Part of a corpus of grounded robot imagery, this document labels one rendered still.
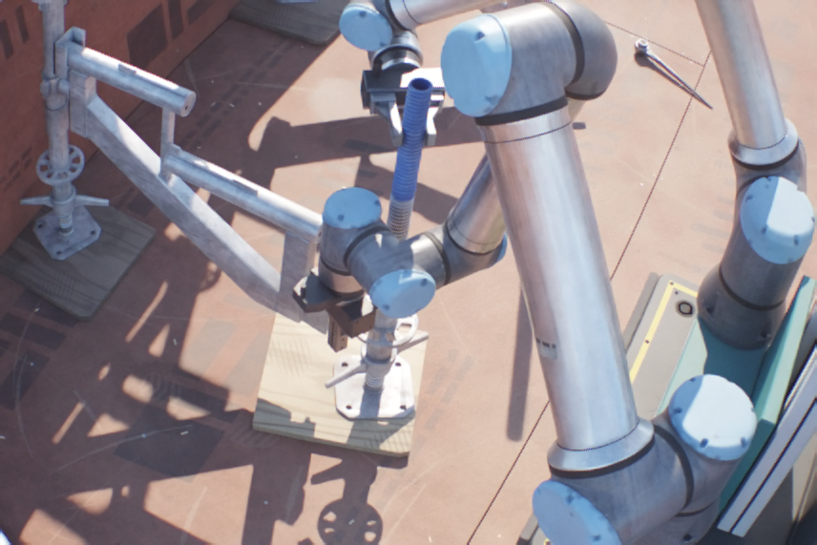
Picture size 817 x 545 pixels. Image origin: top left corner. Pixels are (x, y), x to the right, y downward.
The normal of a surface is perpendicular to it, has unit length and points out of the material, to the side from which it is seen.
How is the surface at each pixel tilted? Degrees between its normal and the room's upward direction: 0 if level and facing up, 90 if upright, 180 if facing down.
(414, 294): 90
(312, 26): 0
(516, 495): 0
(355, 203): 5
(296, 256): 90
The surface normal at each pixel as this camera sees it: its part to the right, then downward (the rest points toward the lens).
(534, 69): 0.45, 0.12
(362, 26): -0.33, 0.71
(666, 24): 0.12, -0.67
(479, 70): -0.85, 0.22
